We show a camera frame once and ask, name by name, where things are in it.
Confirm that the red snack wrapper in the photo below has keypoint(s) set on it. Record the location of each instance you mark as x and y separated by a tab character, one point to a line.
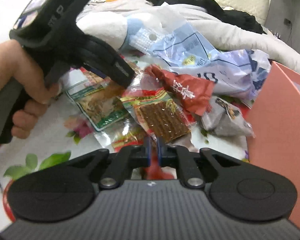
193	92

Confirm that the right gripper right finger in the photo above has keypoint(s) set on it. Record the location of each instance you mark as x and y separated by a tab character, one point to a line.
184	161

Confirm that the brown spicy strip snack packet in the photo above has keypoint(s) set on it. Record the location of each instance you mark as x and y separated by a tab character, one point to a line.
155	110

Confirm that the floral fruit print tablecloth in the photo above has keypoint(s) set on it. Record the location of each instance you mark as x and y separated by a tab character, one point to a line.
63	133

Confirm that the green tofu snack packet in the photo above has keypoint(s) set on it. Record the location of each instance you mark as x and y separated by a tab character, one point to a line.
97	98

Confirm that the clear red snack packet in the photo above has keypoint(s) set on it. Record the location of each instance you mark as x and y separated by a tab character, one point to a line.
123	133

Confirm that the white quilted blanket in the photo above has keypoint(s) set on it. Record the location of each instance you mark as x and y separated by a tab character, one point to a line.
113	22

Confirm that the pink box right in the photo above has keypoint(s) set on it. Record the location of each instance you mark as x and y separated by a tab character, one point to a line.
275	118

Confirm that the crumpled blue white plastic bag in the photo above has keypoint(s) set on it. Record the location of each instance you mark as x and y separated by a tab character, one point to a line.
167	39

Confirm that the person's left hand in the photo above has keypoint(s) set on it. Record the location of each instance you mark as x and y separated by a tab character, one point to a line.
16	64

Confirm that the grey triangular snack packet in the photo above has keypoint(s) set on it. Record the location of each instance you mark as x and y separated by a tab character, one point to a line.
225	120

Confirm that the black clothing pile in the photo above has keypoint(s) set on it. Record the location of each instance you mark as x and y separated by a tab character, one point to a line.
214	7

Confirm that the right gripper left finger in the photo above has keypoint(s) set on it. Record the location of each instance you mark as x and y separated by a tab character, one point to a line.
124	162

